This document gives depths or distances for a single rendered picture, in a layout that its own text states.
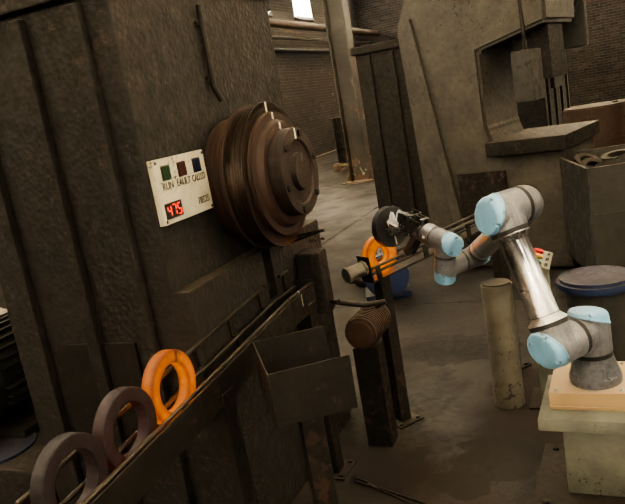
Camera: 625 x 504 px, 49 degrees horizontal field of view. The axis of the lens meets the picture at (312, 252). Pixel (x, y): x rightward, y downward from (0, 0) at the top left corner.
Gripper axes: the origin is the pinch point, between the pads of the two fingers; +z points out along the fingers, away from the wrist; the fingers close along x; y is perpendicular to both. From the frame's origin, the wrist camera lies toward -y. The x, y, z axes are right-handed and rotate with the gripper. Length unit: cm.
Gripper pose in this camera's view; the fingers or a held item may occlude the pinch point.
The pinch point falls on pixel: (389, 221)
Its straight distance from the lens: 259.0
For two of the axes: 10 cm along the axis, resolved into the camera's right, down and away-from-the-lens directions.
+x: -8.3, 2.5, -5.0
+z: -5.6, -3.3, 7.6
